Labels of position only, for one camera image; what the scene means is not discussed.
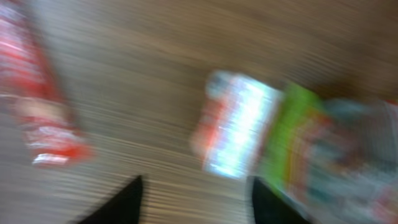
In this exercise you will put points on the green Haribo gummy bag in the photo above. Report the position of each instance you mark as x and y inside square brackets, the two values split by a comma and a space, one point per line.
[333, 161]

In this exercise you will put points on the small red carton box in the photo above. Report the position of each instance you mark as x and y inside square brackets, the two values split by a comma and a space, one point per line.
[233, 123]

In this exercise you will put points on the red Nescafe stick sachet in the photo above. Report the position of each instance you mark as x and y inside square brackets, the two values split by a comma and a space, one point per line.
[47, 122]

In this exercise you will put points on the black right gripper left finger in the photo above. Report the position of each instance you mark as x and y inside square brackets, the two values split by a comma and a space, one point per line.
[123, 208]

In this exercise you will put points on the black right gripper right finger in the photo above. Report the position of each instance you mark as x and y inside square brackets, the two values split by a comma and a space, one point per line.
[270, 209]

